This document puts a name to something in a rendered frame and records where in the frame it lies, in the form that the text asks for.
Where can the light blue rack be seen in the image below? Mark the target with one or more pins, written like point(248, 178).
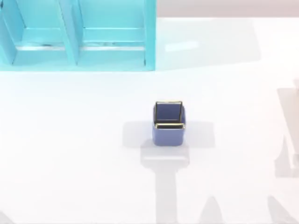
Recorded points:
point(70, 35)

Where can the blue square cup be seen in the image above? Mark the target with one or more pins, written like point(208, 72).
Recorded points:
point(168, 135)

